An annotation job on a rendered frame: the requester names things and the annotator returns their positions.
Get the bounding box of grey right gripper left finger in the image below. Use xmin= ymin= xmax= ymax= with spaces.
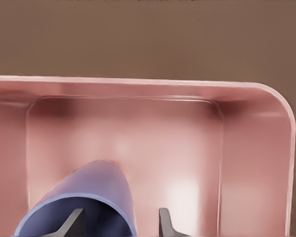
xmin=54 ymin=208 xmax=86 ymax=237

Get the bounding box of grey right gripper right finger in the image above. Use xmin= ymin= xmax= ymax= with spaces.
xmin=158 ymin=207 xmax=185 ymax=237

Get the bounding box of purple blue cup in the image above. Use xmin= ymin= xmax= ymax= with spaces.
xmin=13 ymin=159 xmax=135 ymax=237

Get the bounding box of pink plastic box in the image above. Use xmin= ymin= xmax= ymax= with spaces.
xmin=0 ymin=75 xmax=296 ymax=237

